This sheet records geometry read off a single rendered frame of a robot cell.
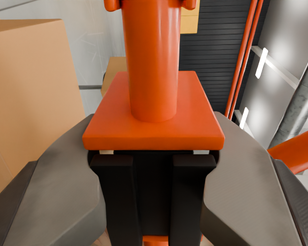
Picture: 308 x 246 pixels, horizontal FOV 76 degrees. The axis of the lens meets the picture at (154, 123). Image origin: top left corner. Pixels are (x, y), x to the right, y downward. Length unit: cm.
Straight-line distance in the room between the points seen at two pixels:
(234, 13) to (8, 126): 1115
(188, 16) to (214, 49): 435
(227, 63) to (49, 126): 1173
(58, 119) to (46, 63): 7
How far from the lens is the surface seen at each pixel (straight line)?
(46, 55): 27
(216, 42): 1136
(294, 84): 860
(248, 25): 831
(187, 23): 748
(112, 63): 236
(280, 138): 713
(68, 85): 32
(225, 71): 1209
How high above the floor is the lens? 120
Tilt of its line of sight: 2 degrees down
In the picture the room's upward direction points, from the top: 89 degrees clockwise
